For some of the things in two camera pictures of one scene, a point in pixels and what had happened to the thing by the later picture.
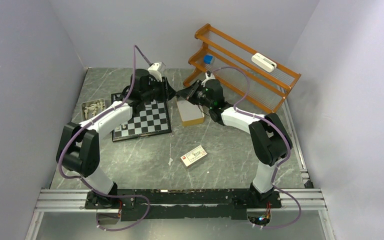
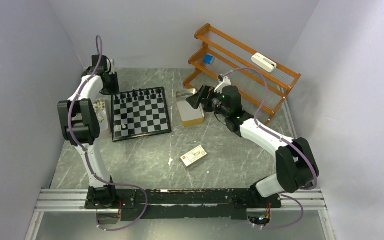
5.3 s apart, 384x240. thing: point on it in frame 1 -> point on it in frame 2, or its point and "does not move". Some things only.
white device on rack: x=262 y=61 does not move
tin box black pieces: x=190 y=114 does not move
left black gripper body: x=158 y=90 -> x=112 y=87
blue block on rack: x=208 y=59 does not move
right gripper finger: x=189 y=93 -> x=201 y=97
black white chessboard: x=154 y=119 does not move
